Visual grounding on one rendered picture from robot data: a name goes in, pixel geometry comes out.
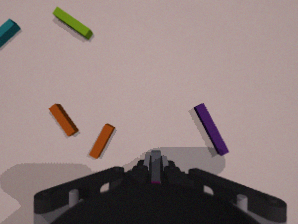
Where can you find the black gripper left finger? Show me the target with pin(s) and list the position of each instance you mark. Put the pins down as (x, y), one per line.
(52, 202)

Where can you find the purple rod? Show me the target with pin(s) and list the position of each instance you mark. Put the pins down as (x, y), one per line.
(211, 129)

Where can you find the lime green rectangular bar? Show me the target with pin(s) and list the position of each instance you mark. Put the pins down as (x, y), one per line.
(73, 23)

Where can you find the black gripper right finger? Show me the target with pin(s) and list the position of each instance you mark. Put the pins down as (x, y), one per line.
(264, 208)

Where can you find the turquoise rod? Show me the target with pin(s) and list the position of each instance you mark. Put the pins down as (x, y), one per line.
(7, 31)

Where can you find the orange rod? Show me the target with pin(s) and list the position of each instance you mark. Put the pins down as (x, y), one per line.
(63, 119)
(102, 141)

